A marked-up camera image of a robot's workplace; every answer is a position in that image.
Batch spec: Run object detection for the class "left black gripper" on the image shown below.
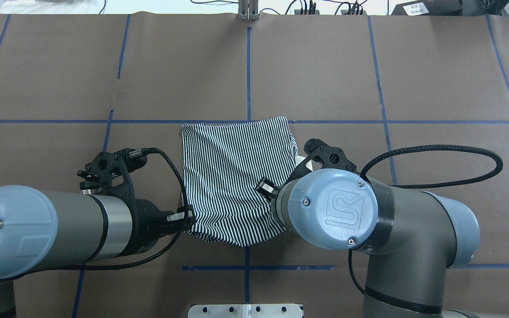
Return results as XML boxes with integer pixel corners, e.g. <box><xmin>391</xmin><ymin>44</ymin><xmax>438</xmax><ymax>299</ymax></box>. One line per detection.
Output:
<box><xmin>129</xmin><ymin>199</ymin><xmax>196</xmax><ymax>255</ymax></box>

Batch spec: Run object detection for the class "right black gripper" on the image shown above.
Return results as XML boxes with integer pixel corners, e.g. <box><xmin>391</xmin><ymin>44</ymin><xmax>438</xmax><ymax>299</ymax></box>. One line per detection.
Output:
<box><xmin>255</xmin><ymin>177</ymin><xmax>281</xmax><ymax>212</ymax></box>

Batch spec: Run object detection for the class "navy white striped polo shirt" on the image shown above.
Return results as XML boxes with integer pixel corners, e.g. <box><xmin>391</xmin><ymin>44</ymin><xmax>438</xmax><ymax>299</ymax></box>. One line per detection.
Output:
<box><xmin>181</xmin><ymin>116</ymin><xmax>298</xmax><ymax>247</ymax></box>

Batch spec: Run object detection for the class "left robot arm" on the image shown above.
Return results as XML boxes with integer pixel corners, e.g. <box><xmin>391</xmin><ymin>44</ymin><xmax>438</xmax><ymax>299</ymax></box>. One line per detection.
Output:
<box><xmin>0</xmin><ymin>185</ymin><xmax>195</xmax><ymax>318</ymax></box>

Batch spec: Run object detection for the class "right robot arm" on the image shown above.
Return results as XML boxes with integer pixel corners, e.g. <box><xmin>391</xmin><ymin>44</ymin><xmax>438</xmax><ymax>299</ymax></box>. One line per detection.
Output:
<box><xmin>256</xmin><ymin>168</ymin><xmax>492</xmax><ymax>318</ymax></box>

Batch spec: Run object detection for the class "black power strip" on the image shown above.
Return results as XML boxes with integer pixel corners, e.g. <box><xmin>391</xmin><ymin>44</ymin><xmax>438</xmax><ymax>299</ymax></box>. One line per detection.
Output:
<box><xmin>294</xmin><ymin>8</ymin><xmax>320</xmax><ymax>15</ymax></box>

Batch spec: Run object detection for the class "black box with label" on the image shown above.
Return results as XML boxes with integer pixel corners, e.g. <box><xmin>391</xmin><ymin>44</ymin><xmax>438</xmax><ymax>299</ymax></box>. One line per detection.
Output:
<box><xmin>390</xmin><ymin>0</ymin><xmax>463</xmax><ymax>16</ymax></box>

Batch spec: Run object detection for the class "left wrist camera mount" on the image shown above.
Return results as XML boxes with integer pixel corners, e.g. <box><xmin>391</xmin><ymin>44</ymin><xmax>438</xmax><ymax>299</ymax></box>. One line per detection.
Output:
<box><xmin>77</xmin><ymin>148</ymin><xmax>148</xmax><ymax>201</ymax></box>

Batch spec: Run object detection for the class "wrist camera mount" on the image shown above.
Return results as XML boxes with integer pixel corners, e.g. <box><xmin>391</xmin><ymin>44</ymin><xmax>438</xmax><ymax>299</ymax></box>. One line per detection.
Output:
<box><xmin>77</xmin><ymin>148</ymin><xmax>148</xmax><ymax>201</ymax></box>
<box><xmin>291</xmin><ymin>138</ymin><xmax>356</xmax><ymax>179</ymax></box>

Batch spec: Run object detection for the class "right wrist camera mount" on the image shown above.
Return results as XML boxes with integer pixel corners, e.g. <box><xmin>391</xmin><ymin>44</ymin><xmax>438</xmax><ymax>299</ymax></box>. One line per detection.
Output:
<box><xmin>291</xmin><ymin>138</ymin><xmax>356</xmax><ymax>179</ymax></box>

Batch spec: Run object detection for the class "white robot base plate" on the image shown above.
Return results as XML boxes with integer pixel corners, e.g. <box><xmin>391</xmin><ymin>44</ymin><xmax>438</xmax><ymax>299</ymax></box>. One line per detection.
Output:
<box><xmin>187</xmin><ymin>303</ymin><xmax>305</xmax><ymax>318</ymax></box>

